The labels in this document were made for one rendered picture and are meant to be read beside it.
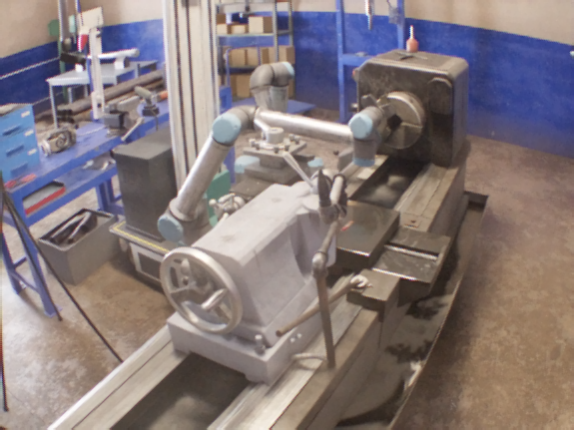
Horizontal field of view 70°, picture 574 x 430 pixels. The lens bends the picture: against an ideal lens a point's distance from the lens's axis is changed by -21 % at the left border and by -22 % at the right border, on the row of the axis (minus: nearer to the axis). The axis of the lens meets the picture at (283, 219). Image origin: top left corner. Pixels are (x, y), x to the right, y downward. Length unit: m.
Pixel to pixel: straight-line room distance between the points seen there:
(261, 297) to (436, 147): 1.49
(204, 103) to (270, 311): 1.79
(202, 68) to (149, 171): 0.63
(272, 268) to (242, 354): 0.22
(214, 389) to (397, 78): 1.66
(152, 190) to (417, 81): 1.52
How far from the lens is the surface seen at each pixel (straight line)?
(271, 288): 1.21
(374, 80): 2.46
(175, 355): 1.36
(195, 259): 1.07
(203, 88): 2.78
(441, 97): 2.32
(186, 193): 2.32
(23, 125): 2.94
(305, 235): 1.32
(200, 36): 2.73
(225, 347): 1.22
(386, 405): 1.76
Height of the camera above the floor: 1.75
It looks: 28 degrees down
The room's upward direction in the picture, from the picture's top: 3 degrees counter-clockwise
